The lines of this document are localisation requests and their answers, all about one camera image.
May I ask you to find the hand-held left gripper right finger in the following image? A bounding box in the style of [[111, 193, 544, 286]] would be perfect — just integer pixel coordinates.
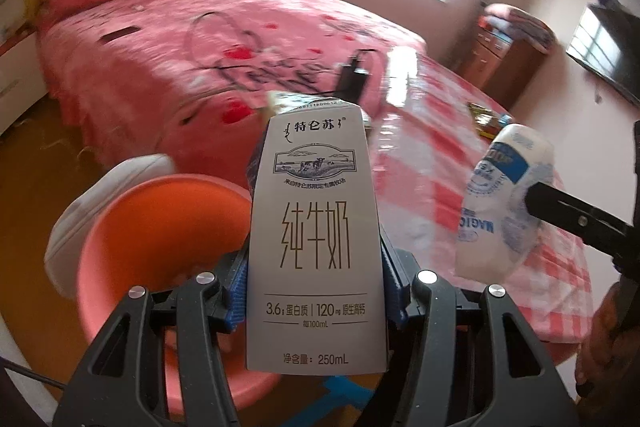
[[357, 234, 583, 427]]

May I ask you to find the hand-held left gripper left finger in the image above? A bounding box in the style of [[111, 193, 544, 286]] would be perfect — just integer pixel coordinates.
[[60, 252, 251, 427]]

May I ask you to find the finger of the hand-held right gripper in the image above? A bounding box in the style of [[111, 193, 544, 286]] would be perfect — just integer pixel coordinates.
[[522, 181, 640, 268]]

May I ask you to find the white blue-print snack bag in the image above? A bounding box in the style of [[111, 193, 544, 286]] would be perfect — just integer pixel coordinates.
[[454, 123, 557, 280]]

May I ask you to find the white blue milk carton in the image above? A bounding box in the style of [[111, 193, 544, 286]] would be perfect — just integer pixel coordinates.
[[245, 99, 390, 376]]

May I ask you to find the orange trash bin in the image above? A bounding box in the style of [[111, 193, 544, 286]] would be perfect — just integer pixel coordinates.
[[75, 173, 283, 414]]

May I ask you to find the person's right hand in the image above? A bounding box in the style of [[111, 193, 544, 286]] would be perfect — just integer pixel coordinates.
[[575, 279, 640, 400]]

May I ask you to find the blue plastic stool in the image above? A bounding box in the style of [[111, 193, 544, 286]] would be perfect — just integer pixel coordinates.
[[295, 374, 386, 413]]

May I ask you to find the green snack packet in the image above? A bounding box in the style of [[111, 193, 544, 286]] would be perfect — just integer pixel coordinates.
[[467, 101, 513, 138]]

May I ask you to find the brown wooden cabinet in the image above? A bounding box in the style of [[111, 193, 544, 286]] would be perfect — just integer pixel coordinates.
[[457, 14, 548, 108]]

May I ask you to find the black television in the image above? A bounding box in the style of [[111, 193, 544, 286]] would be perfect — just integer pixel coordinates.
[[565, 4, 640, 108]]

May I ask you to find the folded blankets pile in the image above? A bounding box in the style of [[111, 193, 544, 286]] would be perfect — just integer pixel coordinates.
[[480, 3, 558, 55]]

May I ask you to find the black charger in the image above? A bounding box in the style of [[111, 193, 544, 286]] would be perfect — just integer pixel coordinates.
[[334, 49, 375, 104]]

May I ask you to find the black phone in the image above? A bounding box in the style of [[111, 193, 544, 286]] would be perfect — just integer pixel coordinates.
[[100, 26, 138, 45]]

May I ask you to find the white nightstand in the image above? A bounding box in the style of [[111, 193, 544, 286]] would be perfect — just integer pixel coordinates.
[[0, 19, 51, 135]]

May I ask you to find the thin black cable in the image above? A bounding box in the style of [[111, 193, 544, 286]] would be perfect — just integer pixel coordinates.
[[0, 354, 66, 390]]

